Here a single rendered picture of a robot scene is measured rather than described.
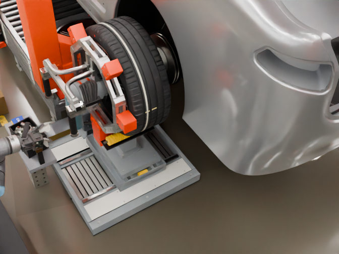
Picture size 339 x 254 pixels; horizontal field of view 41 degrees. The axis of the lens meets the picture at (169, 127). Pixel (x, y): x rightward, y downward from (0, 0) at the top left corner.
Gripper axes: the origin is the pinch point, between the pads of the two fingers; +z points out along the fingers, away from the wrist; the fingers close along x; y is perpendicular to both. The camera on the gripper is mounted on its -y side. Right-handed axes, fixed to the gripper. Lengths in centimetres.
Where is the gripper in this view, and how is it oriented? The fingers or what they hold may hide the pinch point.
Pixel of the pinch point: (53, 130)
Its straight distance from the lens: 248.4
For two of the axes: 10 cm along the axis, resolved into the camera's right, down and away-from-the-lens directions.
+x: 2.6, -6.9, -6.8
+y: 5.5, 6.8, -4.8
